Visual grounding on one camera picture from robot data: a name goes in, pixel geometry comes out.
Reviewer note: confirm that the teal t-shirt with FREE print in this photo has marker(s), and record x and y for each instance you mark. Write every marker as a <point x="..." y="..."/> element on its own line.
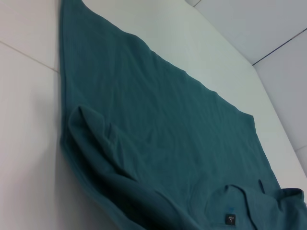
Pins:
<point x="168" y="119"/>

